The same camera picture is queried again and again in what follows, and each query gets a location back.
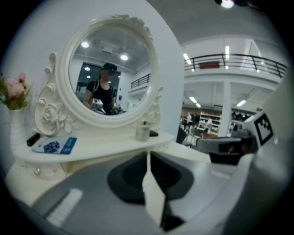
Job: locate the white ribbed vase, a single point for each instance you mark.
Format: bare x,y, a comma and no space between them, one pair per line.
16,130

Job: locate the white carved dressing table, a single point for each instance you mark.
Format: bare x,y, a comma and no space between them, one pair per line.
181,152

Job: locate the blue and white flat packet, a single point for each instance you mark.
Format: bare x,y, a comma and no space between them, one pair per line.
52,146

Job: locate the pink flower bouquet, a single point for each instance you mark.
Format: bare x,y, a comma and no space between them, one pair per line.
13,89

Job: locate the black lipstick tube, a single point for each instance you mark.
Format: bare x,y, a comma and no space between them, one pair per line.
32,139

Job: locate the small black square case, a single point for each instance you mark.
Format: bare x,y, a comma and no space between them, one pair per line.
154,133

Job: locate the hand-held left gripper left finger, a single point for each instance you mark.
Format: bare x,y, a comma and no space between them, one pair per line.
92,183

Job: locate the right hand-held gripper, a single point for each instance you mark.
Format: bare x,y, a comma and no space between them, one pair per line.
264,130

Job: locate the black balcony railing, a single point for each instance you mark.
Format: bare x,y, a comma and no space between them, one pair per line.
229,56

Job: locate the dark grey chair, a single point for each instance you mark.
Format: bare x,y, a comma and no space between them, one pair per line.
182,136

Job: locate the white storage shelving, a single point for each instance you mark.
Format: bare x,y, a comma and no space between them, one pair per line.
210,121

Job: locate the white framed oval mirror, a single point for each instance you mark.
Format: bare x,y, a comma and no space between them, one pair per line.
62,75

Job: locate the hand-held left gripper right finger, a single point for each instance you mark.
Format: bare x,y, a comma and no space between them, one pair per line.
206,183

